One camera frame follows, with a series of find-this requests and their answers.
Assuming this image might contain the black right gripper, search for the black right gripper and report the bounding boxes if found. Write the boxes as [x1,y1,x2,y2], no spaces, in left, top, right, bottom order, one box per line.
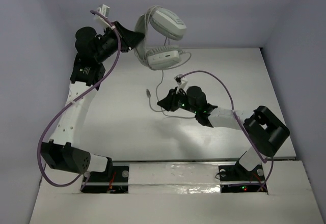
[157,87,198,114]

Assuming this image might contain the grey headphone cable with USB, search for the grey headphone cable with USB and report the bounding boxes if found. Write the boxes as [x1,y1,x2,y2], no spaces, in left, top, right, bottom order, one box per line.
[143,5,197,120]

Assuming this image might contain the white over-ear headphones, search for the white over-ear headphones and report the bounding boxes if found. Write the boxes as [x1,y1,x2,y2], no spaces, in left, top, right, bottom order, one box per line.
[134,5,187,71]

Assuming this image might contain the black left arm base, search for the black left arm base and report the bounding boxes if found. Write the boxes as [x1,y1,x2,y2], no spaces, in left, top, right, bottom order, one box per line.
[80,158,129,194]

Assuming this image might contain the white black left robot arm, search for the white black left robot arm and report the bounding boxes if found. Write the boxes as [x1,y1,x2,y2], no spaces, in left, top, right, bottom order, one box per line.
[39,21,145,174]

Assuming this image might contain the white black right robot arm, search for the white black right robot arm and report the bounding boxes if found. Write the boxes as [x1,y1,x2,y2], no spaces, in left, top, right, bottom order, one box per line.
[157,86,290,180]

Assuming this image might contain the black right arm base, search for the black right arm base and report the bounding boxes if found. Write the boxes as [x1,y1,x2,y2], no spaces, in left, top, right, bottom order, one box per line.
[215,163,268,193]

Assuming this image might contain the white front cover panel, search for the white front cover panel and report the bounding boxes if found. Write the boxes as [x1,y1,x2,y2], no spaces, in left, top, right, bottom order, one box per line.
[31,161,322,223]

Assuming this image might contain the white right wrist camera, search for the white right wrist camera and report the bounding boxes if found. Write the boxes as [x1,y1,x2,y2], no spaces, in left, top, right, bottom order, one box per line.
[174,74,188,94]

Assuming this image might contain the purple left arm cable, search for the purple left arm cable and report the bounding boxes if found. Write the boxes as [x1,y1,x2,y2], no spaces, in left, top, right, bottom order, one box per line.
[38,10,122,191]

